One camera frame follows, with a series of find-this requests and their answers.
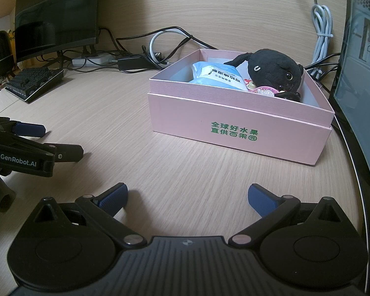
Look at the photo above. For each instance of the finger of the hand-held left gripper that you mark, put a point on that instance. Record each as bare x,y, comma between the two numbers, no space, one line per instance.
30,130
68,153

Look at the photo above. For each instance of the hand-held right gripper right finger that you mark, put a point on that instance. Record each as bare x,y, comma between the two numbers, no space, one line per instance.
260,202

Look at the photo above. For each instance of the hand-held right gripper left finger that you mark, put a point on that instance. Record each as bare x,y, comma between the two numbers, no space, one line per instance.
114,199

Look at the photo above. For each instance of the pink cardboard box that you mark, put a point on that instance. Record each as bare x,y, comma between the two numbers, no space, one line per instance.
234,123

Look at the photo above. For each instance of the yellow cupcake toy pink rim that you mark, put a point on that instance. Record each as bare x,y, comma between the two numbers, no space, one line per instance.
265,90

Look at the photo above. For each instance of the blue wet cotton packet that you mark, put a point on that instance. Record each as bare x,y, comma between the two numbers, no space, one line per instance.
215,75

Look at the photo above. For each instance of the black plush toy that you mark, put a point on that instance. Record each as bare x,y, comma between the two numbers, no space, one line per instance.
274,67

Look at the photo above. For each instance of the wooden desktop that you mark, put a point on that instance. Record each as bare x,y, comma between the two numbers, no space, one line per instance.
126,151

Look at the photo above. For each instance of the black keyboard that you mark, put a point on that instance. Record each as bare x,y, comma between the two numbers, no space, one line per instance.
34,83

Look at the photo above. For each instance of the white power strip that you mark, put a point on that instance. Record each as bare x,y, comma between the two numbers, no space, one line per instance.
91,59

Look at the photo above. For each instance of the black power adapter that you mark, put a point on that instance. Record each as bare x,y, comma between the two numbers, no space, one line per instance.
134,62

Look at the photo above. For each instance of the black computer monitor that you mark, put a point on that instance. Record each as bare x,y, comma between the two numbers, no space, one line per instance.
58,12

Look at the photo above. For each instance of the computer tower case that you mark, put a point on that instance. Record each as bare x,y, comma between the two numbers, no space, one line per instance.
363,83

